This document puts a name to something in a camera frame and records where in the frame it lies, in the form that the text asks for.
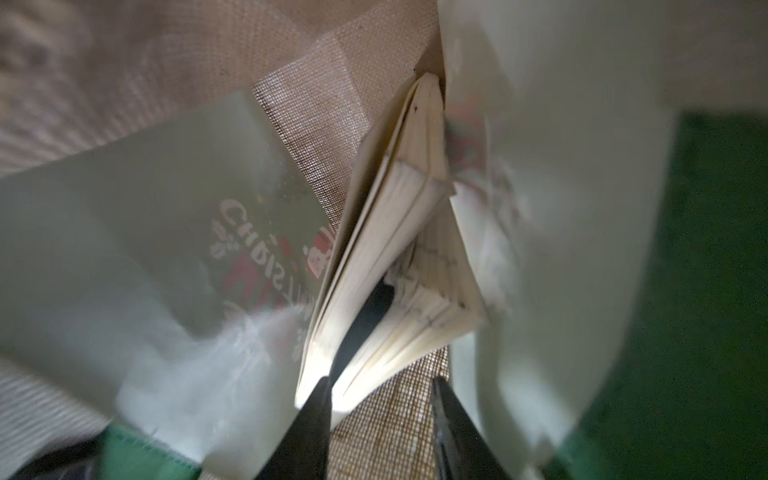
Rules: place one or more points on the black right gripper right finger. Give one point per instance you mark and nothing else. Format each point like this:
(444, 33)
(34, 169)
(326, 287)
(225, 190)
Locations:
(460, 451)

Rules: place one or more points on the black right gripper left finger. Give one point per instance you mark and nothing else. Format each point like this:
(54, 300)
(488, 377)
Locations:
(303, 451)

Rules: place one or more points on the navy book yellow label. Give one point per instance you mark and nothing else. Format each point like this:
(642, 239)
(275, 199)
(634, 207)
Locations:
(398, 284)

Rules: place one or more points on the burlap canvas bag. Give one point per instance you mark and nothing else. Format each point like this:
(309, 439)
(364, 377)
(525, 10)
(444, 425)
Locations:
(174, 173)

